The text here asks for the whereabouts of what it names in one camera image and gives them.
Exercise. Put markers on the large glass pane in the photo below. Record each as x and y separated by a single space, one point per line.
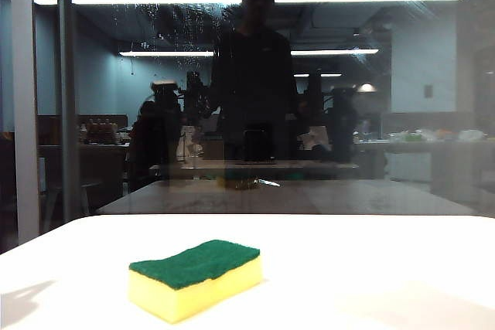
417 75

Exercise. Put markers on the yellow sponge with green scourer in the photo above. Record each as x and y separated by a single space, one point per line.
193 291

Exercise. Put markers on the white frame pillar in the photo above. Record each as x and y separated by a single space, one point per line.
25 113

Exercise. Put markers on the grey metal pole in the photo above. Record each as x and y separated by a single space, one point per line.
69 113

